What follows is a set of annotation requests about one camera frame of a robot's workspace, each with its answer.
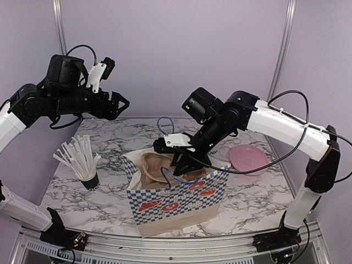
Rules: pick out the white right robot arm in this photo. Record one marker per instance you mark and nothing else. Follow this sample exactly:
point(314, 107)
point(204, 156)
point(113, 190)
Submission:
point(244, 111)

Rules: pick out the aluminium front rail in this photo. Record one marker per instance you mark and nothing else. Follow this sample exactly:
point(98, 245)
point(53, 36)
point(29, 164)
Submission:
point(108, 248)

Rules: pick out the white paper coffee cup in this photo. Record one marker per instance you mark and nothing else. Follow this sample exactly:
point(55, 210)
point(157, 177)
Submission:
point(212, 152)

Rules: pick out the black cup holding straws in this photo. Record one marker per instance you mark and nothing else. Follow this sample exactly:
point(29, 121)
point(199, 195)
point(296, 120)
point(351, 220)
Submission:
point(91, 183)

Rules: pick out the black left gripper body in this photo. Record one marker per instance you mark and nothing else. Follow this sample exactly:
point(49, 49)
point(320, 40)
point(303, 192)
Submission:
point(100, 110)

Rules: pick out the bundle of wrapped straws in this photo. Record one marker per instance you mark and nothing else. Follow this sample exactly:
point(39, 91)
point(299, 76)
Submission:
point(79, 157)

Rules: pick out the brown cardboard cup carrier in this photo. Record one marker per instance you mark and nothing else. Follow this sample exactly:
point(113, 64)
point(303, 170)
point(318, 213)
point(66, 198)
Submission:
point(157, 169)

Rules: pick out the blue checkered paper bag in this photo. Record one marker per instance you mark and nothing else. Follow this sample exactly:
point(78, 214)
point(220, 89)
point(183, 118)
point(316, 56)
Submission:
point(160, 209)

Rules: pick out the aluminium frame post right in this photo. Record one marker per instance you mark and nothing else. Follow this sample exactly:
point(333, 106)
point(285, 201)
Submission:
point(284, 47)

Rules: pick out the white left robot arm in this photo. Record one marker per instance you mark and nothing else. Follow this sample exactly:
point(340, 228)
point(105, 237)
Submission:
point(36, 118)

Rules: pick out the aluminium frame post left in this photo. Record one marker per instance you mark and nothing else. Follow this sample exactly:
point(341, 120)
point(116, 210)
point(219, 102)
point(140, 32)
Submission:
point(59, 24)

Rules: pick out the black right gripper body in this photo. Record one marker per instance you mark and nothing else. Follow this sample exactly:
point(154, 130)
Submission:
point(204, 158)

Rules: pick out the pink round plate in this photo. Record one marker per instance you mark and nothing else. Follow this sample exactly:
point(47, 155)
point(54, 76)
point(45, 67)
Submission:
point(247, 157)

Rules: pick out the aluminium frame post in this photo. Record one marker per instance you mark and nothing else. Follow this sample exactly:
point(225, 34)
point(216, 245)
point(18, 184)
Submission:
point(59, 24)
point(284, 47)

